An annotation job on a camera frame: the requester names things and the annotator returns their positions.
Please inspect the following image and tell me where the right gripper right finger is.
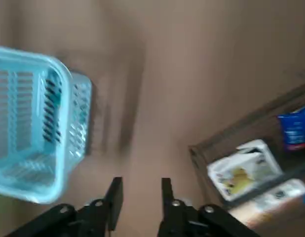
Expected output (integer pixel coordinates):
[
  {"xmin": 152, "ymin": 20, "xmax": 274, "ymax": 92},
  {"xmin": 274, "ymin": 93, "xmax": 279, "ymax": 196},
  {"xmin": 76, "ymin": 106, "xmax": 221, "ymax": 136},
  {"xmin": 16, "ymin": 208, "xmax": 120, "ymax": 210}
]
[{"xmin": 157, "ymin": 177, "xmax": 262, "ymax": 237}]

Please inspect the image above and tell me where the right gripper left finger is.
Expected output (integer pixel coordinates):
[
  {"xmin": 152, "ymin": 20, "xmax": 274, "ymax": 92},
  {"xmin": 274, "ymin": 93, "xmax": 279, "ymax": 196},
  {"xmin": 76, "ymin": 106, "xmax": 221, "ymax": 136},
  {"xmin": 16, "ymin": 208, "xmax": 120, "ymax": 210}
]
[{"xmin": 4, "ymin": 176, "xmax": 124, "ymax": 237}]

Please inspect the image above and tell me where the blue and beige snack bag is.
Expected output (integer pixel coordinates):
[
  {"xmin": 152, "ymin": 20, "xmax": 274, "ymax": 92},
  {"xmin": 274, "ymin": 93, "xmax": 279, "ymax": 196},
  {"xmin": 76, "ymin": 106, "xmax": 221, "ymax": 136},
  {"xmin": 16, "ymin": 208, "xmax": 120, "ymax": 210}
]
[{"xmin": 277, "ymin": 103, "xmax": 305, "ymax": 152}]

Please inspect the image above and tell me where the light blue plastic basket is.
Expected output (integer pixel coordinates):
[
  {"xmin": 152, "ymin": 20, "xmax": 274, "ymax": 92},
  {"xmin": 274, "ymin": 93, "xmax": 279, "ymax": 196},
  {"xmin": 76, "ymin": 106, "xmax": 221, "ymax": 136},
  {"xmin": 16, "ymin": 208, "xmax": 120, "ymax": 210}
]
[{"xmin": 0, "ymin": 46, "xmax": 93, "ymax": 204}]

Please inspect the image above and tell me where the white box yellow print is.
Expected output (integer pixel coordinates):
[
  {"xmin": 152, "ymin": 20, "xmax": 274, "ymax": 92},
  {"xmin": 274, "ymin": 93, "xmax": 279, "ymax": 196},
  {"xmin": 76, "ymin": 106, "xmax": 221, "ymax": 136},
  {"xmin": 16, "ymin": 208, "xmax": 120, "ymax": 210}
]
[{"xmin": 207, "ymin": 139, "xmax": 283, "ymax": 202}]

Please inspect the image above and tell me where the beige and white box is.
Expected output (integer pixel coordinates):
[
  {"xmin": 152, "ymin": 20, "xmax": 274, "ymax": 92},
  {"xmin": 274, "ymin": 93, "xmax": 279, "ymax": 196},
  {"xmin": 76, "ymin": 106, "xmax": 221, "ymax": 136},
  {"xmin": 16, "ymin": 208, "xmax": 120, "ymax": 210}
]
[{"xmin": 248, "ymin": 178, "xmax": 305, "ymax": 225}]

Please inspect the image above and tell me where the black wire rack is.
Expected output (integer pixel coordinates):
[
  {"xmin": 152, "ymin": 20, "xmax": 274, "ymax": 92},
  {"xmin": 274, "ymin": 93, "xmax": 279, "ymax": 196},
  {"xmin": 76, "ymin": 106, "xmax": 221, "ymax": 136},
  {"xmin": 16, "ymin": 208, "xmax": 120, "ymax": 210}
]
[{"xmin": 188, "ymin": 79, "xmax": 305, "ymax": 228}]

